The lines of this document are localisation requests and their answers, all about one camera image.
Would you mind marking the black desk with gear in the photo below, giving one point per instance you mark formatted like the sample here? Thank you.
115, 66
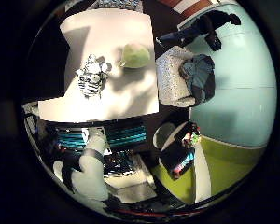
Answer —
179, 154

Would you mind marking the blue and dark clothes pile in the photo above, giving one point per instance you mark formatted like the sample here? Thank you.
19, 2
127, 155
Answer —
200, 76

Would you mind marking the round pale stool seat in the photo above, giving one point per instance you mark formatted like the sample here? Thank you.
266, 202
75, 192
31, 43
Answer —
163, 133

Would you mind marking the blue patterned cloth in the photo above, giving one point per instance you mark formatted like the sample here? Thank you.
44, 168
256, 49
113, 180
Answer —
119, 3

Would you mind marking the speckled grey armchair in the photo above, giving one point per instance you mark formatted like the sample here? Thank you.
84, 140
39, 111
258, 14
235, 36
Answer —
171, 77

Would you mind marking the zebra striped plush toy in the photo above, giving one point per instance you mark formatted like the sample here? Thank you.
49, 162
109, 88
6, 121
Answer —
90, 79

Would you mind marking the person in dark clothes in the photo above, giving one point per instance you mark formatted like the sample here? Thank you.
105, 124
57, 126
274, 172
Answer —
197, 28

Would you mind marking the cyan striped storage crate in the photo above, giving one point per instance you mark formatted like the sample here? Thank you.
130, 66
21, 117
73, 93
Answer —
127, 137

